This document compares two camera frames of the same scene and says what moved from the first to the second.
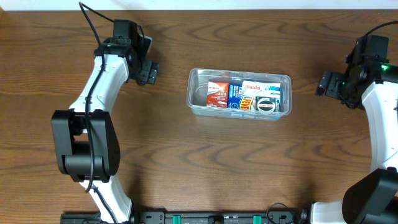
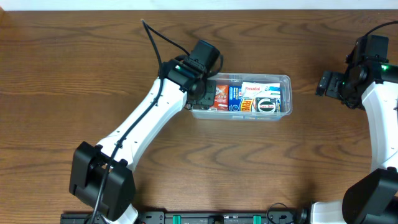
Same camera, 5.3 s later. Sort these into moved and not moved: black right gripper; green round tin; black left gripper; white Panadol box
Moved: black left gripper
Not moved: black right gripper; green round tin; white Panadol box
